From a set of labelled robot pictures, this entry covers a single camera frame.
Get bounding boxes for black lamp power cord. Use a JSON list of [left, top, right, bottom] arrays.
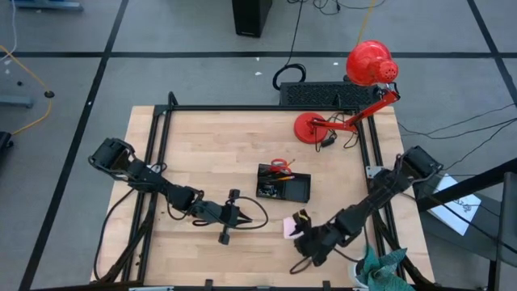
[[313, 112, 361, 154]]

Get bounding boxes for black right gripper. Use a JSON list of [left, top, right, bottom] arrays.
[[289, 208, 345, 268]]

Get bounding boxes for blue-grey floor base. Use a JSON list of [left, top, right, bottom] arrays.
[[11, 0, 85, 12]]

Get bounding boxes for white plant pot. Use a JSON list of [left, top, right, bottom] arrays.
[[347, 258, 369, 289]]

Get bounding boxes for black mesh desk organizer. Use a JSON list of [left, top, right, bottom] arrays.
[[255, 162, 313, 205]]

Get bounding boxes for thin black floor cable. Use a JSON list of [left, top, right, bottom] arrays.
[[423, 103, 517, 137], [397, 116, 517, 141]]

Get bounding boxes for white floor cable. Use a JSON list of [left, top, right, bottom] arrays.
[[0, 0, 19, 64]]

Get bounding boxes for white printed paper sheet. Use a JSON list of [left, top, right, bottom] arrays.
[[427, 173, 483, 237]]

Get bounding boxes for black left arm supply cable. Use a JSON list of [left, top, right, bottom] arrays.
[[93, 187, 139, 283]]

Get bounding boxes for yellow hanging cord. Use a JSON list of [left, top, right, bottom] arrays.
[[355, 0, 377, 46]]

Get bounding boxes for black metal table frame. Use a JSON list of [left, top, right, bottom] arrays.
[[93, 91, 438, 291]]

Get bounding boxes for black perforated box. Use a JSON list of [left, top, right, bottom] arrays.
[[278, 81, 383, 108]]

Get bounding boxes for red-handled scissors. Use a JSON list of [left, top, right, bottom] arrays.
[[269, 158, 293, 176]]

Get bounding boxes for black computer tower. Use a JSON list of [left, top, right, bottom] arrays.
[[231, 0, 274, 39]]

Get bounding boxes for teal cloth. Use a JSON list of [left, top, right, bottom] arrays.
[[357, 242, 416, 291]]

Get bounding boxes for dark grey side table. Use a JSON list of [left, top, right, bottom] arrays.
[[414, 156, 517, 291]]

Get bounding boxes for yellow floor cable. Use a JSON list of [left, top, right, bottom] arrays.
[[0, 44, 54, 137]]

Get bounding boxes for tangled black cables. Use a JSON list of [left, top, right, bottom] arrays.
[[286, 0, 388, 17]]

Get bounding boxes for black caster wheel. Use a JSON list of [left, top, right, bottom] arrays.
[[0, 130, 15, 151]]

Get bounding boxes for black coiled floor cable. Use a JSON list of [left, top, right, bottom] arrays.
[[271, 0, 308, 92]]

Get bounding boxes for pink sticky note pad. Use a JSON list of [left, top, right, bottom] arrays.
[[282, 215, 305, 241]]

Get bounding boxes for grey floor bracket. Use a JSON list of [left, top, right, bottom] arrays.
[[0, 94, 34, 110]]

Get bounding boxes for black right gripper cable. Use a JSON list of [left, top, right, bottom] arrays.
[[288, 245, 361, 276]]

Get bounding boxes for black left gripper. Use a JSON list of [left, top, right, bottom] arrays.
[[192, 188, 254, 246]]

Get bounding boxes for red desk lamp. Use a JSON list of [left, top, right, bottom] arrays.
[[292, 39, 401, 146]]

